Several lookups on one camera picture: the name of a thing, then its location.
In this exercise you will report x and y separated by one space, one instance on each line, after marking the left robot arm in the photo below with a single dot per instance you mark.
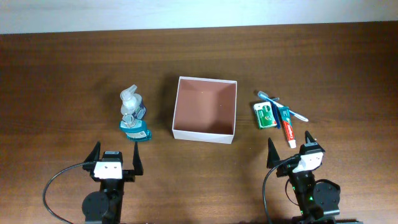
105 205

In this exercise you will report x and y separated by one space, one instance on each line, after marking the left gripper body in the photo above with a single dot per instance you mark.
127 176

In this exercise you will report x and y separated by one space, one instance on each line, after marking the blue white toothbrush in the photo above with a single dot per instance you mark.
265 97

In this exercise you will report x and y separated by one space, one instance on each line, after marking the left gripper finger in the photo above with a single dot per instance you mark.
94 154
137 163

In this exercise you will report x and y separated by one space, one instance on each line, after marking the teal mouthwash bottle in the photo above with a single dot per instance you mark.
135 129

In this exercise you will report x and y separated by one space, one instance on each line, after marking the clear hand soap pump bottle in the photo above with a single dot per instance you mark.
132 103

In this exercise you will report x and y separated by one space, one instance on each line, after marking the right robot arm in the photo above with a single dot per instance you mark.
318 200

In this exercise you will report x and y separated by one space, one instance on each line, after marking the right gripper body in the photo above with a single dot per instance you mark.
286 168

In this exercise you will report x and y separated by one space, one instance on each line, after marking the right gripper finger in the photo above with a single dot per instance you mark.
273 158
309 139

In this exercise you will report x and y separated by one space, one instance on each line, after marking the red green toothpaste tube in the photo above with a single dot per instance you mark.
287 124

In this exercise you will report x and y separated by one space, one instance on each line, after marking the white cardboard box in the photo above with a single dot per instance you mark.
205 110

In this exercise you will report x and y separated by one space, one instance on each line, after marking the green soap box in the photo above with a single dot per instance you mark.
264 115

